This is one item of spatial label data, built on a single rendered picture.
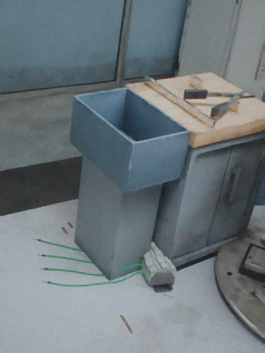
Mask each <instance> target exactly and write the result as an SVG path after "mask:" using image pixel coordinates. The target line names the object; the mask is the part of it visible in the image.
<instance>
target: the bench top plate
mask: <svg viewBox="0 0 265 353"><path fill-rule="evenodd" d="M77 204H78V199H73V200H70V201H67V202H63V203H57V204H53V205H49V206H43V207H40V208H35V209H33V210H26V211H23V212H19V213H15V214H9V215H6V216H2V217H0V353H265V339H264V338H262V337H261V336H260V335H258V334H257V333H256V332H255V331H254V330H253V329H252V328H251V327H250V326H249V325H247V324H246V323H245V322H244V321H242V320H241V318H240V317H239V316H238V315H237V314H236V313H235V311H234V310H233V309H232V307H231V306H230V305H229V304H228V302H227V299H226V297H225V296H224V295H223V293H222V290H221V288H220V286H219V283H218V279H217V275H216V269H215V263H216V257H217V256H215V257H213V258H210V259H208V260H206V261H203V262H200V263H197V264H195V265H194V266H189V267H186V268H184V269H180V270H178V271H176V273H175V281H174V284H172V286H173V290H171V292H163V293H155V290H154V288H153V286H152V287H151V286H150V285H149V283H148V281H147V279H145V277H144V274H143V273H138V274H135V275H133V276H132V277H130V278H128V279H126V280H124V281H121V282H117V283H113V284H97V285H91V286H82V287H68V286H61V285H56V284H48V283H46V282H43V281H51V282H54V283H59V284H94V283H100V282H108V279H107V278H106V277H105V276H94V275H88V274H83V273H76V272H70V271H63V270H50V269H40V268H45V267H48V268H57V269H73V270H77V271H81V272H86V273H102V272H101V271H100V270H99V269H98V268H97V266H95V265H94V264H91V263H86V262H78V261H75V260H70V259H65V258H52V257H42V256H38V255H54V256H62V257H67V258H75V259H80V260H84V261H88V262H91V260H90V259H89V258H88V257H87V255H86V254H85V253H84V252H82V251H75V250H73V249H69V248H66V247H60V246H57V245H53V244H49V243H44V242H41V241H38V240H35V239H34V238H36V239H41V240H45V241H48V242H51V243H57V244H61V245H64V246H67V247H73V248H76V249H80V248H79V247H78V246H77V245H76V243H75V242H74V234H75V227H76V219H77ZM80 250H81V249H80Z"/></svg>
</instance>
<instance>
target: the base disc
mask: <svg viewBox="0 0 265 353"><path fill-rule="evenodd" d="M262 235H265V219H264V220H259V221H254V222H251V223H249V224H248V228H247V231H246V233H245V236H244V237H243V238H240V239H239V240H234V241H233V242H231V243H228V244H225V245H223V246H221V247H220V248H219V249H218V254H217V257H216V263H215V269H216V275H217V279H218V283H219V286H220V288H221V290H222V293H223V295H224V296H225V297H226V299H227V302H228V304H229V305H230V306H231V307H232V309H233V310H234V311H235V313H236V314H237V315H238V316H239V317H240V318H241V320H242V321H244V322H245V323H246V324H247V325H249V326H250V327H251V328H252V329H253V330H254V331H255V332H256V333H257V334H258V335H260V336H261V337H262V338H264V339H265V304H264V303H263V302H262V301H261V300H260V299H259V297H258V296H257V295H256V289H257V288H259V287H261V286H265V283H263V282H262V281H258V280H256V279H253V278H251V277H247V276H245V275H243V274H240V273H238V270H239V267H240V265H241V262H242V260H243V258H244V255H245V253H246V251H247V249H248V246H249V244H250V243H253V244H255V245H258V246H261V247H264V248H265V245H264V244H263V243H262V242H261V237H262Z"/></svg>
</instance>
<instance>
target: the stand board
mask: <svg viewBox="0 0 265 353"><path fill-rule="evenodd" d="M194 76H198V77H199V78H200V79H202V80H203V87H202V89H207V90H208V91H215V92H229V93H236V92H239V91H242V90H241V89H240V88H238V87H235V86H234V85H232V84H231V83H230V82H228V81H226V80H224V79H223V78H219V77H218V76H216V75H214V74H213V73H211V72H210V73H204V74H199V75H194ZM190 80H191V75H188V76H179V77H173V78H167V79H161V80H156V82H158V83H159V84H161V85H162V86H164V87H166V88H167V89H169V90H170V91H172V92H173V93H174V94H176V95H178V96H179V97H181V98H183V96H184V92H185V89H196V88H195V87H193V86H192V85H190ZM125 87H129V88H130V89H132V90H133V91H135V92H136V93H137V94H138V95H140V96H142V97H143V98H145V99H146V100H148V101H149V102H150V103H151V104H153V105H154V106H156V107H157V108H158V109H160V110H162V111H163V112H165V113H166V114H168V115H169V116H171V117H172V118H173V119H174V120H176V121H178V122H179V123H181V124H182V125H184V126H185V127H186V128H188V129H189V130H190V131H192V133H191V137H190V140H189V145H190V146H191V147H193V148H196V147H202V146H205V145H208V144H212V143H218V142H222V141H225V140H228V139H234V138H237V137H241V136H246V135H250V134H253V133H257V132H263V131H265V103H264V102H262V101H260V100H258V99H257V98H243V99H239V100H238V102H240V105H239V107H238V111H237V113H234V112H233V111H232V110H230V109H228V112H227V113H222V114H220V115H218V116H216V117H213V118H214V119H215V120H216V122H215V127H214V128H210V127H209V126H207V125H206V124H204V123H203V122H202V121H200V120H198V119H197V118H196V117H194V116H193V115H191V114H190V113H189V112H187V111H186V110H183V109H182V108H180V107H179V106H177V105H175V104H174V103H172V102H171V101H170V100H168V99H167V98H165V97H163V96H162V95H160V94H159V93H158V92H156V91H155V90H154V89H152V88H151V87H149V86H148V85H146V84H145V83H144V82H141V83H135V84H126V85H125ZM225 99H226V98H216V97H207V98H206V99H197V100H185V101H187V102H189V103H190V104H192V105H194V106H195V107H196V108H197V109H198V110H202V111H203V112H205V113H206V114H208V115H209V116H210V113H211V108H212V107H214V106H217V105H218V104H221V103H223V102H225Z"/></svg>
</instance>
